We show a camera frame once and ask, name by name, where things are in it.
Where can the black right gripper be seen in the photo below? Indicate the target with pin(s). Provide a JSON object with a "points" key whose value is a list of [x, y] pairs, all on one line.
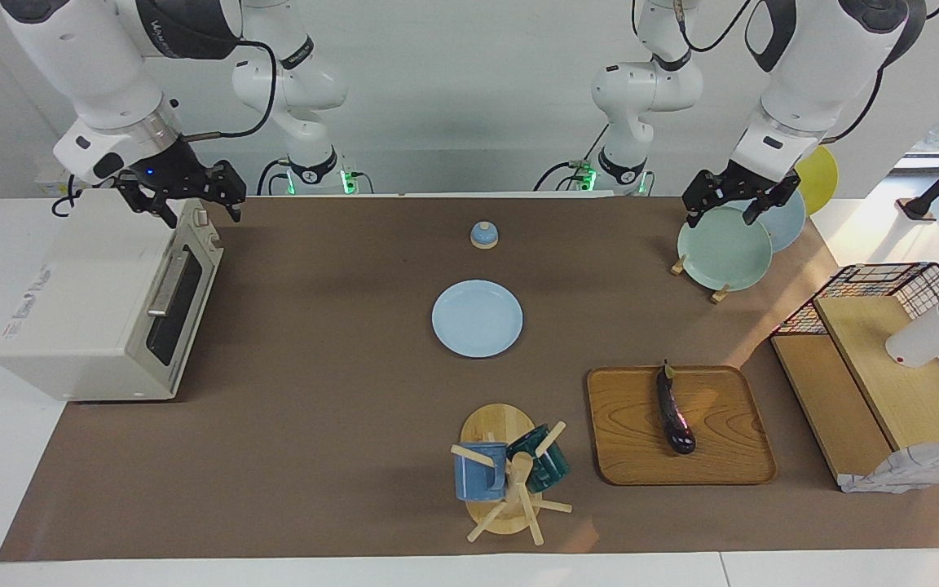
{"points": [[164, 167]]}

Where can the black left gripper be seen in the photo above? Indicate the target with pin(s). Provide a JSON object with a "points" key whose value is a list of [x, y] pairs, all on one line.
{"points": [[751, 186]]}

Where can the cream toaster oven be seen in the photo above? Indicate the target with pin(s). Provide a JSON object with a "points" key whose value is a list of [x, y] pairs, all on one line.
{"points": [[86, 302]]}

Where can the dark purple eggplant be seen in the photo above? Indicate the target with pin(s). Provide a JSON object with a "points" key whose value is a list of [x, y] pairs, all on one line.
{"points": [[675, 416]]}

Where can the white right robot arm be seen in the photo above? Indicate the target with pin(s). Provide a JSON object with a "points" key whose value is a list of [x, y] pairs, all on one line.
{"points": [[86, 65]]}

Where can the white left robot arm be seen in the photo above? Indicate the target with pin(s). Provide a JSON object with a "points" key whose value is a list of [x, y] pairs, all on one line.
{"points": [[812, 65]]}

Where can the light blue racked plate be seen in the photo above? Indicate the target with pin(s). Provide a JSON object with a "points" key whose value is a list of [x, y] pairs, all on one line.
{"points": [[787, 224]]}

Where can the pale green plate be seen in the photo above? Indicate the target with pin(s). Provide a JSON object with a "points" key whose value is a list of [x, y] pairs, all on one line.
{"points": [[722, 253]]}

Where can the yellow plate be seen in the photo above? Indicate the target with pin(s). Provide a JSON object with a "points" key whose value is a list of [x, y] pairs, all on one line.
{"points": [[820, 175]]}

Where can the wooden plate rack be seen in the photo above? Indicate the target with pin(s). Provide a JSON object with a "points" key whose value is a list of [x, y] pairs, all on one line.
{"points": [[720, 295]]}

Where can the white tumbler cup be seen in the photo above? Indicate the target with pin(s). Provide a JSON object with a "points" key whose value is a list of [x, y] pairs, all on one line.
{"points": [[926, 338]]}

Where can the wooden serving tray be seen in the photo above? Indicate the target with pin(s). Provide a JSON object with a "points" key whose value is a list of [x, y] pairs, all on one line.
{"points": [[722, 440]]}

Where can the brown table mat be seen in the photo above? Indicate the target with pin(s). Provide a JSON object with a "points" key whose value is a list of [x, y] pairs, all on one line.
{"points": [[315, 408]]}

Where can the wooden shelf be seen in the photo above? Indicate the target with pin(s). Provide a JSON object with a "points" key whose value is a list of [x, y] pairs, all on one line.
{"points": [[893, 391]]}

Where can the white patterned cloth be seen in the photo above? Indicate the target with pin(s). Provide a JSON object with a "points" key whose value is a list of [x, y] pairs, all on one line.
{"points": [[910, 469]]}

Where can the dark green mug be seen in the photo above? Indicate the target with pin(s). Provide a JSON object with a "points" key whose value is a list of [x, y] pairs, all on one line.
{"points": [[549, 466]]}

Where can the wooden mug tree stand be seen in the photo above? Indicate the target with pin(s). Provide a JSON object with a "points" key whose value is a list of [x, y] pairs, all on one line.
{"points": [[495, 424]]}

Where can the blue mug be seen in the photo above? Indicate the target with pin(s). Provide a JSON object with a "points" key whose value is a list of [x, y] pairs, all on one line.
{"points": [[478, 477]]}

